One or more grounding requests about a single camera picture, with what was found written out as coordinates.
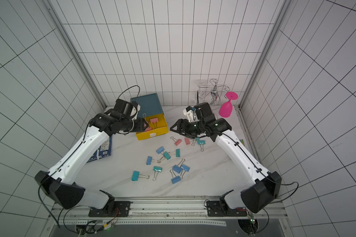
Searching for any pink binder clip top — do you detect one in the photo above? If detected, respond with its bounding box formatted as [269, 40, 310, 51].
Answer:
[170, 136, 182, 146]

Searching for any yellow top drawer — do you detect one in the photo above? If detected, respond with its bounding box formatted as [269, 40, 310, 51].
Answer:
[136, 114, 169, 141]

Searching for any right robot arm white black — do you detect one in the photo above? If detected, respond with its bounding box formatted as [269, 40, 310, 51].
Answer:
[170, 102, 282, 213]

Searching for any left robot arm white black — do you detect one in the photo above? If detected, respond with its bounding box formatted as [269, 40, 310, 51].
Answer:
[35, 99, 148, 215]

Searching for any teal binder clip upper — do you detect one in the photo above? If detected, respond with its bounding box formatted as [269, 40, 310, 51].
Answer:
[191, 138, 199, 146]

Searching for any teal binder clip right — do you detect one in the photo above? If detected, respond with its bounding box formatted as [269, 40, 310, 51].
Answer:
[197, 140, 206, 152]

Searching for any teal drawer cabinet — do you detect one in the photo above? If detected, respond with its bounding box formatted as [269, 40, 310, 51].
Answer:
[131, 93, 164, 118]

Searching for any teal binder clip upright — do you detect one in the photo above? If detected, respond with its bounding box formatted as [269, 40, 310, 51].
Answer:
[169, 149, 181, 158]

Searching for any blue binder clip upper middle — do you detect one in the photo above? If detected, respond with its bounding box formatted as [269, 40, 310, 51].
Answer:
[156, 147, 165, 154]

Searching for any blue binder clip middle right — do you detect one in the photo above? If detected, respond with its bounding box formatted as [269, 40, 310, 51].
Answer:
[181, 164, 190, 178]

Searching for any blue binder clip centre low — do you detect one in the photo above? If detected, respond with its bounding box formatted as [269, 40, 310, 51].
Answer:
[172, 160, 184, 174]

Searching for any blue binder clip bottom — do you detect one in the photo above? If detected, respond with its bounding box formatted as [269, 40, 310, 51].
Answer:
[170, 169, 181, 184]

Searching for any teal shiny binder clip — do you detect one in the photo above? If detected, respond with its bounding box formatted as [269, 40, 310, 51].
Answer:
[152, 166, 162, 181]

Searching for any teal binder clip front left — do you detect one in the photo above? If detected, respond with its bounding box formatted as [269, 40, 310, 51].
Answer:
[131, 171, 150, 181]

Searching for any magenta plastic wine glass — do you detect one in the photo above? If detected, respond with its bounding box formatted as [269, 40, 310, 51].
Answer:
[219, 91, 238, 118]

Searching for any silver glass rack stand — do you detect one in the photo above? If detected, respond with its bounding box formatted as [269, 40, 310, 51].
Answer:
[196, 79, 230, 106]

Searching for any clear glass on rack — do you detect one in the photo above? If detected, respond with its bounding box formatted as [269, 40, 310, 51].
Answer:
[197, 82, 209, 98]

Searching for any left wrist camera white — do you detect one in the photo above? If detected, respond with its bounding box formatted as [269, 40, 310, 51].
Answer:
[130, 101, 140, 119]

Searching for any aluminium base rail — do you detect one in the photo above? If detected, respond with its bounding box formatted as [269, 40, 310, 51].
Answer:
[52, 197, 288, 227]

